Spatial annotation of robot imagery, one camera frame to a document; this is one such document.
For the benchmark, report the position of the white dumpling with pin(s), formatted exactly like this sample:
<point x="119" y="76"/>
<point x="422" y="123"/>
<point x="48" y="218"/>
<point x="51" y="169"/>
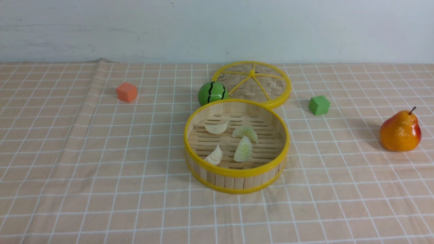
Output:
<point x="216" y="129"/>
<point x="215" y="157"/>

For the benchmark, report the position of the pale green dumpling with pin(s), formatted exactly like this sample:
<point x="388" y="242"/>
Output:
<point x="245" y="130"/>
<point x="244" y="150"/>

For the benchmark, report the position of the woven bamboo steamer lid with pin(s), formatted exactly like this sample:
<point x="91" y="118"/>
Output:
<point x="255" y="81"/>

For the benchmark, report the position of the bamboo steamer tray yellow rim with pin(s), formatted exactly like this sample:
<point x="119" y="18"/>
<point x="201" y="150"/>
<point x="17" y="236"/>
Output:
<point x="268" y="158"/>

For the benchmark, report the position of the green watermelon toy ball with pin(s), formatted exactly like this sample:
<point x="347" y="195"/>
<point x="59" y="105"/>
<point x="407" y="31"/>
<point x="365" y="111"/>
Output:
<point x="212" y="91"/>

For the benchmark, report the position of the orange foam cube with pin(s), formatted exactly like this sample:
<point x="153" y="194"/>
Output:
<point x="126" y="92"/>

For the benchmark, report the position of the green foam cube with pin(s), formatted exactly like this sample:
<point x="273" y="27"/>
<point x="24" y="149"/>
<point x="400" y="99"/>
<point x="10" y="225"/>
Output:
<point x="319" y="105"/>

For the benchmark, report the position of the orange red toy pear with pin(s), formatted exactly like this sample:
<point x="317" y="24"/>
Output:
<point x="401" y="132"/>

